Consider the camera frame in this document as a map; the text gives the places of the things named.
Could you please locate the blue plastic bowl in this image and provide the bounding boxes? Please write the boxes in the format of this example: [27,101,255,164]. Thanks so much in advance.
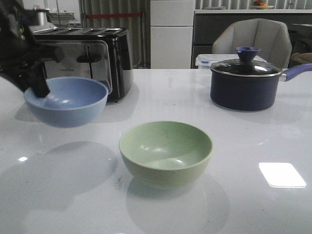
[24,77,109,128]

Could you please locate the white refrigerator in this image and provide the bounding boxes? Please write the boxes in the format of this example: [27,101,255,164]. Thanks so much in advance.
[150,0,195,69]

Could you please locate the fruit plate on counter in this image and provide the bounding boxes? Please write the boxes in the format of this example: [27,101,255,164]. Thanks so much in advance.
[251,0,274,10]

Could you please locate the clear plastic container blue clips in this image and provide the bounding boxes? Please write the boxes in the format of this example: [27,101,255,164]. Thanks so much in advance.
[195,53,267,70]

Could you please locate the red barrier belt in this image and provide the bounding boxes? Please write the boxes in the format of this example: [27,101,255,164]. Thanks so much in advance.
[86,12,142,19]

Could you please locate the black chrome four-slot toaster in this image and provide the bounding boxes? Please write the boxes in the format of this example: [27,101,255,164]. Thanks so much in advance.
[33,28,133,102]

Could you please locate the grey kitchen counter cabinet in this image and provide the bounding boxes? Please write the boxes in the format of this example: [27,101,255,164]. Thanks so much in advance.
[191,10,312,68]

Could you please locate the green plastic bowl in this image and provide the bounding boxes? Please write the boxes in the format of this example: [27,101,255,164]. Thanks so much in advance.
[119,121,213,189]

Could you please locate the dark blue saucepan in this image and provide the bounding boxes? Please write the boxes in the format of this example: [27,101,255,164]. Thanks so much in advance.
[210,63,312,112]

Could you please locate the beige armchair right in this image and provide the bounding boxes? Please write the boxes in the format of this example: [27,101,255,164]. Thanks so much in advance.
[212,19,292,68]

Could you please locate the metal trolley in background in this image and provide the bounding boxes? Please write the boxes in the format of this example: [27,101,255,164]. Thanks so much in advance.
[47,0,81,26]

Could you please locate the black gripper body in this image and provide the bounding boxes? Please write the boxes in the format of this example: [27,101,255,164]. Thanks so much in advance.
[0,0,64,92]

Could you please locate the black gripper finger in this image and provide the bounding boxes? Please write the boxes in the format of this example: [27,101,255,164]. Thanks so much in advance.
[24,61,50,98]

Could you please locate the glass pot lid blue knob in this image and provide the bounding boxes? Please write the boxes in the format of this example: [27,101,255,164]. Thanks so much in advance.
[211,47,282,78]

